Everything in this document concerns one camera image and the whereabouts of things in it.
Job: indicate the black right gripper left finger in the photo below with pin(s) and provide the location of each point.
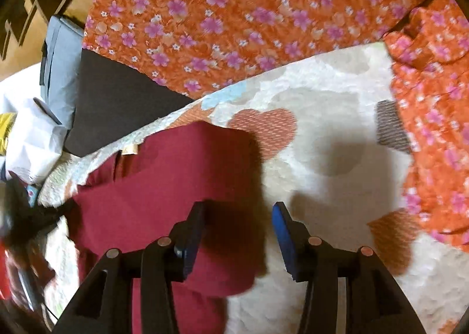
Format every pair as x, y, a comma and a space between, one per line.
103, 302

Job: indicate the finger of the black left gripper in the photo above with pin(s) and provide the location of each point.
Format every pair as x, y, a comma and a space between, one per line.
21, 222

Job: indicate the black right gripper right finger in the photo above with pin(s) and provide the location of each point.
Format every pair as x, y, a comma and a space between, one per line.
375, 303

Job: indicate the maroon sweater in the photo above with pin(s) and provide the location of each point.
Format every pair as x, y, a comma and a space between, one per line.
132, 200

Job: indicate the white plastic bag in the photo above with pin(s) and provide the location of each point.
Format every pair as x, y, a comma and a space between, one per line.
35, 141

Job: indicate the yellow package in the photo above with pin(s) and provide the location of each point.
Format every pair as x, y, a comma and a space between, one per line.
6, 123

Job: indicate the black cushion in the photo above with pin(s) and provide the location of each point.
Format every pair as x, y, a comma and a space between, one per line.
114, 100

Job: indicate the white patchwork quilt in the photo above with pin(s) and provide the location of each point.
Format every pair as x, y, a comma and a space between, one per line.
333, 150

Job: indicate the grey-blue pillow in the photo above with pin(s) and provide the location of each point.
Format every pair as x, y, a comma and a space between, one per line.
59, 67

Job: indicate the orange floral pillow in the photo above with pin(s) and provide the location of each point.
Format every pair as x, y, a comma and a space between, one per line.
430, 87

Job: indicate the orange floral blanket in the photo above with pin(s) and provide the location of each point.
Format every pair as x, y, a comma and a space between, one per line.
195, 47

